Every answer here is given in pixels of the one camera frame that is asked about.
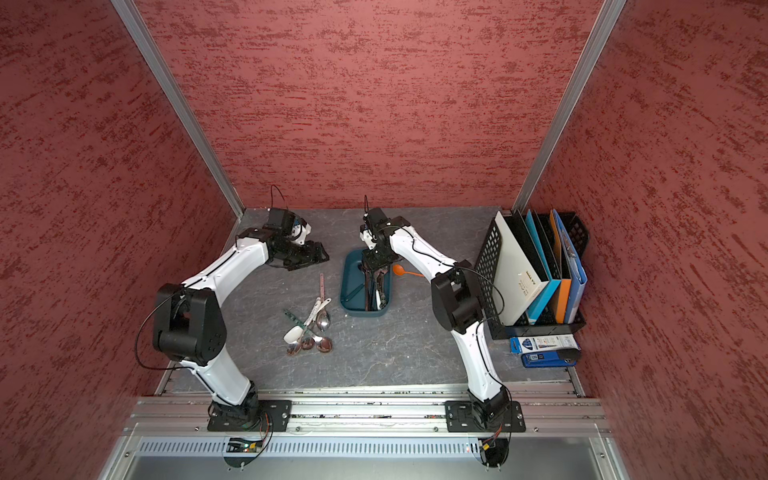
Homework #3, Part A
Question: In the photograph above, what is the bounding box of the aluminium corner post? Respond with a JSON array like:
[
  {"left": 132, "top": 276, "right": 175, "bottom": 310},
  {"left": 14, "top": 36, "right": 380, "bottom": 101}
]
[
  {"left": 512, "top": 0, "right": 626, "bottom": 212},
  {"left": 111, "top": 0, "right": 246, "bottom": 220}
]

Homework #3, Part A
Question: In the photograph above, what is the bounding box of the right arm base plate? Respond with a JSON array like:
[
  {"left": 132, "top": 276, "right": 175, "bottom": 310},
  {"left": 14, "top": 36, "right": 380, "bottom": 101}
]
[{"left": 444, "top": 401, "right": 526, "bottom": 433}]

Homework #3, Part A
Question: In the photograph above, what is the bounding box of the black mesh file rack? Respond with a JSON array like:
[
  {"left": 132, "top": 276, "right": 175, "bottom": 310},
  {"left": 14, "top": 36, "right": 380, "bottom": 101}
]
[{"left": 475, "top": 211, "right": 586, "bottom": 340}]

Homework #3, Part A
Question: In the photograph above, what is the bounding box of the right aluminium corner post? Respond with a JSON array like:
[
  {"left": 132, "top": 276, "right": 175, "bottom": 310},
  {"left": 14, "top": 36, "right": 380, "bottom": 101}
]
[{"left": 512, "top": 0, "right": 626, "bottom": 212}]

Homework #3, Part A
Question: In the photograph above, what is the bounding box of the blue box under rack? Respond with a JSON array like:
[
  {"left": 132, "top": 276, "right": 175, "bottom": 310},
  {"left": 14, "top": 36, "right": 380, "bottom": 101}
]
[{"left": 510, "top": 334, "right": 582, "bottom": 368}]

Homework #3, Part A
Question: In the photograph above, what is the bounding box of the gold spoon green handle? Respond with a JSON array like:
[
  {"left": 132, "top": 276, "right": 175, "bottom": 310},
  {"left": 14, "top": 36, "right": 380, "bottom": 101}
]
[{"left": 344, "top": 284, "right": 365, "bottom": 303}]

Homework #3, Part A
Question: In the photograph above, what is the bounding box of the white folder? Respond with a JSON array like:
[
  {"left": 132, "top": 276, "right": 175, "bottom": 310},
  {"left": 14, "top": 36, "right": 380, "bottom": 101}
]
[{"left": 494, "top": 212, "right": 543, "bottom": 326}]

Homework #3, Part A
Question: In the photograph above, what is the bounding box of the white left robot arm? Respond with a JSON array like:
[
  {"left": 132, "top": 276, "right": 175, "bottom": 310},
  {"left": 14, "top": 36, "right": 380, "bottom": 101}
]
[{"left": 152, "top": 208, "right": 329, "bottom": 429}]

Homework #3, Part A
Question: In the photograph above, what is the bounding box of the left aluminium corner post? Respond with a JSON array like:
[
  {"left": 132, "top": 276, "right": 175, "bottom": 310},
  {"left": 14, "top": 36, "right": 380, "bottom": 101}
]
[{"left": 111, "top": 0, "right": 246, "bottom": 220}]

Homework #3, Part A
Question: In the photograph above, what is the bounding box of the green patterned spoon handle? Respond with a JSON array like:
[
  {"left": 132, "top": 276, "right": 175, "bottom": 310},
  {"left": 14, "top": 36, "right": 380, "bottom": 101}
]
[{"left": 283, "top": 309, "right": 308, "bottom": 331}]

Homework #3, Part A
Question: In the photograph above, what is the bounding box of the orange plastic spoon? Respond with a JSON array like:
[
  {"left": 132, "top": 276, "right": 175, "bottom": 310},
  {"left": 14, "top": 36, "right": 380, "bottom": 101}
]
[{"left": 391, "top": 264, "right": 423, "bottom": 278}]

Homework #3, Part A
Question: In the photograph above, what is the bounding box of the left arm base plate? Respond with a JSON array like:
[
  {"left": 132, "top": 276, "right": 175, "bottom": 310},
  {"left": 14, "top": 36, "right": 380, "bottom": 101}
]
[{"left": 207, "top": 400, "right": 293, "bottom": 433}]

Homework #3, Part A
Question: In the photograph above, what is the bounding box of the teal plastic storage box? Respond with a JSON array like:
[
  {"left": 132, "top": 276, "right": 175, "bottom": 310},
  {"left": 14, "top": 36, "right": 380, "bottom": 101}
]
[{"left": 340, "top": 250, "right": 393, "bottom": 318}]

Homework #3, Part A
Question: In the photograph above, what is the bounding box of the blue binder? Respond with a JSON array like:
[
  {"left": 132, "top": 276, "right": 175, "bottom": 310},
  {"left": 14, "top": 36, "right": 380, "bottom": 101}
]
[{"left": 550, "top": 210, "right": 588, "bottom": 324}]

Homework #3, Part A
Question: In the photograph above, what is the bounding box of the orange folder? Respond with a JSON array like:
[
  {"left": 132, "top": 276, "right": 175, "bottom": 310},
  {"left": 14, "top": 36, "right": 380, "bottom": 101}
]
[{"left": 549, "top": 221, "right": 571, "bottom": 324}]

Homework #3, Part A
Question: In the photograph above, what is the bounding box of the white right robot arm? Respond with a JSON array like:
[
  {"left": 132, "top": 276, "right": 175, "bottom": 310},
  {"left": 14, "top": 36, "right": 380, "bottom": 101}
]
[{"left": 360, "top": 208, "right": 511, "bottom": 430}]

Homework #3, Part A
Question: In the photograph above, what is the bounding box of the aluminium front rail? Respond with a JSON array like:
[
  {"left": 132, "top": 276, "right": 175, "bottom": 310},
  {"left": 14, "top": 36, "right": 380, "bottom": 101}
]
[{"left": 122, "top": 392, "right": 613, "bottom": 438}]

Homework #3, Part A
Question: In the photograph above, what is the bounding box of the teal folder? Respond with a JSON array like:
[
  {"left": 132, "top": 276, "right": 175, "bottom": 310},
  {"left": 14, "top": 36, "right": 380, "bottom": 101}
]
[{"left": 525, "top": 210, "right": 561, "bottom": 325}]

